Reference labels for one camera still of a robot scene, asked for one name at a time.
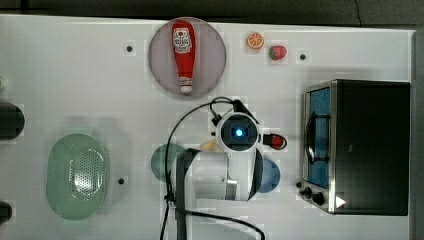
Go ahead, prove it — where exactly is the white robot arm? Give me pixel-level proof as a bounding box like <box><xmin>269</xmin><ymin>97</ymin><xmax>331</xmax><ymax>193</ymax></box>
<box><xmin>171</xmin><ymin>112</ymin><xmax>263</xmax><ymax>240</ymax></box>

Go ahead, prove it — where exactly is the dark grey object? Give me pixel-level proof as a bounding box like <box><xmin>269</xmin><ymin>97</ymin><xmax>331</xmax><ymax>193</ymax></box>
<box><xmin>0</xmin><ymin>201</ymin><xmax>13</xmax><ymax>225</ymax></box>

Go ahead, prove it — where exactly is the grey round plate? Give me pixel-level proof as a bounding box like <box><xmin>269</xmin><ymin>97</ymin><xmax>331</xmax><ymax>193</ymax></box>
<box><xmin>148</xmin><ymin>17</ymin><xmax>226</xmax><ymax>97</ymax></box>

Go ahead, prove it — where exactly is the blue cup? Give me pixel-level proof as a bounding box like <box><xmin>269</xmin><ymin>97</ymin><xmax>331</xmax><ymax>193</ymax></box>
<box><xmin>259</xmin><ymin>159</ymin><xmax>281</xmax><ymax>193</ymax></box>

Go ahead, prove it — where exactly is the black toaster oven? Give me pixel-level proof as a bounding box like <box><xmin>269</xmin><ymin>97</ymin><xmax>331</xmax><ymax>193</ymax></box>
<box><xmin>297</xmin><ymin>79</ymin><xmax>411</xmax><ymax>216</ymax></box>

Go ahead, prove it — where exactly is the green cup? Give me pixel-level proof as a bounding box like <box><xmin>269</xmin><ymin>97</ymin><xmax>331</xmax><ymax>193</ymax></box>
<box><xmin>151</xmin><ymin>143</ymin><xmax>185</xmax><ymax>182</ymax></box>

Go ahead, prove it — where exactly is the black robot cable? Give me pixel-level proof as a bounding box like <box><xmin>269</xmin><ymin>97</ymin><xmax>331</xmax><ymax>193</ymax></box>
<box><xmin>159</xmin><ymin>96</ymin><xmax>266</xmax><ymax>240</ymax></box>

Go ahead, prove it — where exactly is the orange slice toy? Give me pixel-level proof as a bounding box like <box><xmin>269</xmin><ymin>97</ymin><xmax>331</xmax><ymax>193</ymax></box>
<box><xmin>247</xmin><ymin>32</ymin><xmax>264</xmax><ymax>49</ymax></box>

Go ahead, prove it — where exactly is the red ketchup bottle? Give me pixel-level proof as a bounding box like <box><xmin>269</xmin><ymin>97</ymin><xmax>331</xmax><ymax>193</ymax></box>
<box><xmin>171</xmin><ymin>20</ymin><xmax>196</xmax><ymax>94</ymax></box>

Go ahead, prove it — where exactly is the green perforated colander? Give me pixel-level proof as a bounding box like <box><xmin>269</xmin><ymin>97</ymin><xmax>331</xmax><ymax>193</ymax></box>
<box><xmin>46</xmin><ymin>133</ymin><xmax>109</xmax><ymax>221</ymax></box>

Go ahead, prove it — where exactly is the red strawberry toy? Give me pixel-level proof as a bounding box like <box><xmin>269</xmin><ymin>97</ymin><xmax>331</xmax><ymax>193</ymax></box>
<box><xmin>268</xmin><ymin>45</ymin><xmax>287</xmax><ymax>61</ymax></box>

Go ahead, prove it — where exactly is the small red tomato toy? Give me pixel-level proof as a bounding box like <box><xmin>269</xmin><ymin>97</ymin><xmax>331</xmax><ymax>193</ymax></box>
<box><xmin>271</xmin><ymin>134</ymin><xmax>287</xmax><ymax>150</ymax></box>

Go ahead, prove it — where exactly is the black frying pan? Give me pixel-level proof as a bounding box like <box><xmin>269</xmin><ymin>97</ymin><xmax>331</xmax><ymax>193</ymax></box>
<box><xmin>0</xmin><ymin>103</ymin><xmax>25</xmax><ymax>140</ymax></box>

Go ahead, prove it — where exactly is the peeled banana toy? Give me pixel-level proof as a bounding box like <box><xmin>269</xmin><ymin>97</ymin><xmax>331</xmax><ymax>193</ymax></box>
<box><xmin>200</xmin><ymin>140</ymin><xmax>217</xmax><ymax>152</ymax></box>

